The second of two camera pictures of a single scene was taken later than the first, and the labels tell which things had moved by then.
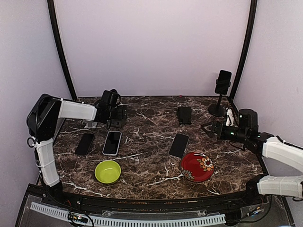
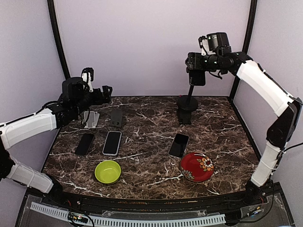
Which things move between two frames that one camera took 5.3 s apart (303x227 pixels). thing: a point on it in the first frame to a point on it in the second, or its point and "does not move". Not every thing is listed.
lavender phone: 111,145 does not move
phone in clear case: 178,146 does not move
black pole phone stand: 218,110 to 187,102
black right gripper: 220,125 to 195,63
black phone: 223,82 to 197,77
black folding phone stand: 184,115 does not move
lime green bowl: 107,171 does not move
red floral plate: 197,167 does not move
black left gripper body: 118,115 to 98,100
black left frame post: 60,48 does not move
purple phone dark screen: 84,144 does not move
